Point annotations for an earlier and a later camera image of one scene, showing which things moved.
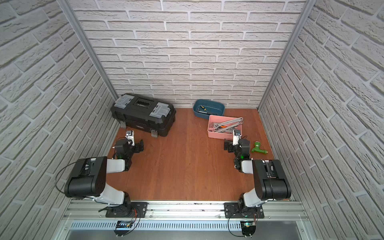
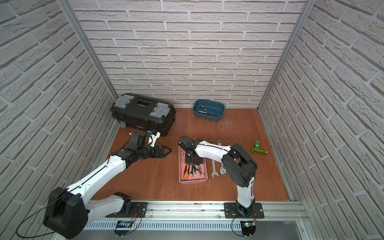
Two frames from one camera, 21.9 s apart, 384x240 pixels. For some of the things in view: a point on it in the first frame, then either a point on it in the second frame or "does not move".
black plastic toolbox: x=143 y=113 does not move
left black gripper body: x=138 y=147 -> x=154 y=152
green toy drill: x=257 y=148 does not move
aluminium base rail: x=96 y=210 does not move
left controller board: x=123 y=227 does not move
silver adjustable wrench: x=217 y=126 -> x=222 y=170
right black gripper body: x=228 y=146 -> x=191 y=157
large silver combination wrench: x=217 y=125 -> x=213 y=173
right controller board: x=248 y=227 does not move
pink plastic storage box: x=222 y=127 -> x=191 y=174
